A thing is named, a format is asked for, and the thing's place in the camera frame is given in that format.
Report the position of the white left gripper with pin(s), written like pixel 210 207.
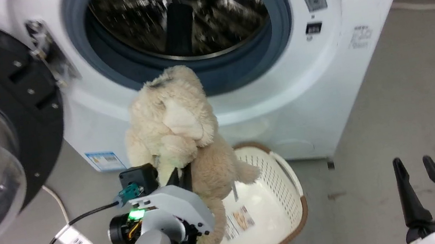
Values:
pixel 178 206

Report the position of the black door latch slot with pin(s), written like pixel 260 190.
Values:
pixel 313 28

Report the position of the blue energy label sticker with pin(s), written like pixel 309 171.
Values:
pixel 104 161

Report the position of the printed plush care tag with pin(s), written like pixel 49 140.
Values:
pixel 238 222

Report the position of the grey rubber door gasket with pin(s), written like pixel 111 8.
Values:
pixel 274 37

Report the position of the metal washer door hinge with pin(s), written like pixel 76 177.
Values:
pixel 51 52

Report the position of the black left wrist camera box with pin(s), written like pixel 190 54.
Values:
pixel 138 178

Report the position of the beige plush toy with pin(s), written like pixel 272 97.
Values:
pixel 175 120

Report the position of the white front-load washing machine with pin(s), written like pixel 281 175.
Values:
pixel 327 90

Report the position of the steel washer drum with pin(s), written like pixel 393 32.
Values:
pixel 199 14

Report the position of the white laundry basket brown rim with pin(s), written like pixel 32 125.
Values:
pixel 272 214

